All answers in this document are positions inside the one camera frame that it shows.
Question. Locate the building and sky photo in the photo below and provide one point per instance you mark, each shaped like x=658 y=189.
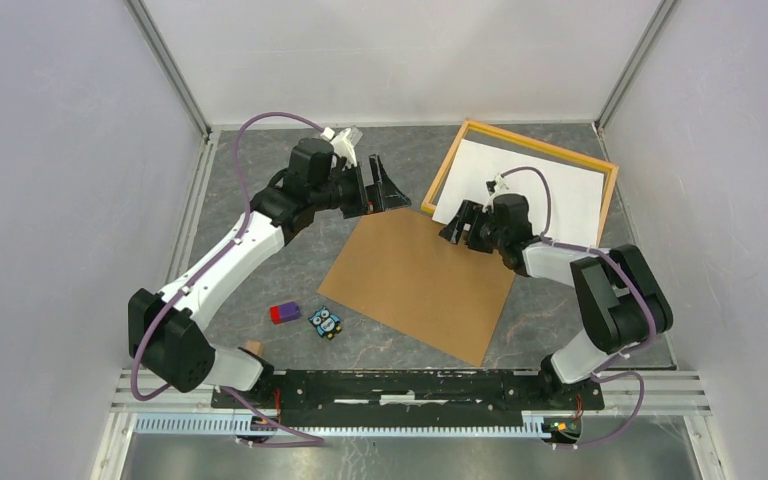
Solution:
x=576 y=193

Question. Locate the blue owl figure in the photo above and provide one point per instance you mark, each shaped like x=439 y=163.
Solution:
x=326 y=323

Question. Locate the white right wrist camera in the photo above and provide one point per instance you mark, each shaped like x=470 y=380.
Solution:
x=495 y=187

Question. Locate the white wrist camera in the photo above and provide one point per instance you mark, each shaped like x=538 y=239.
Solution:
x=495 y=187
x=344 y=143

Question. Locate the aluminium corner post right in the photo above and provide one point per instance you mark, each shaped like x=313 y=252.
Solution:
x=639 y=54

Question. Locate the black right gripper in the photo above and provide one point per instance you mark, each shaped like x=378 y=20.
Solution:
x=470 y=212

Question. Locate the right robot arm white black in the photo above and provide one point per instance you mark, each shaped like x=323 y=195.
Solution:
x=621 y=304

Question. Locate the brown cardboard backing board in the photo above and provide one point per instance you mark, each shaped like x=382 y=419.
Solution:
x=396 y=269

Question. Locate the aluminium frame rail front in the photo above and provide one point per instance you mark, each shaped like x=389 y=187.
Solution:
x=669 y=434

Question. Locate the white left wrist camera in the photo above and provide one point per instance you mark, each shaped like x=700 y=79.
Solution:
x=344 y=143

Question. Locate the aluminium corner post left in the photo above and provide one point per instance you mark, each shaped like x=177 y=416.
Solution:
x=154 y=38

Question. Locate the red purple block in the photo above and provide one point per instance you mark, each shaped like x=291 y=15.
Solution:
x=284 y=312

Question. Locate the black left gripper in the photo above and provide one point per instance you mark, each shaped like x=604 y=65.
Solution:
x=382 y=195

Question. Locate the aluminium corner post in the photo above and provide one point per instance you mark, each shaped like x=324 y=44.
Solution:
x=154 y=38
x=639 y=54

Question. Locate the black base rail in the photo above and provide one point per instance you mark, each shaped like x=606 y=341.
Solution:
x=417 y=398

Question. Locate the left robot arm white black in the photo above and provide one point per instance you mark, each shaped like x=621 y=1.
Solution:
x=166 y=329

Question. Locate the small wooden block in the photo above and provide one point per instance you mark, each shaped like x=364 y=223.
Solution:
x=255 y=347

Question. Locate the yellow wooden picture frame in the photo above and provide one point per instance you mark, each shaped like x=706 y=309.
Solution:
x=501 y=138

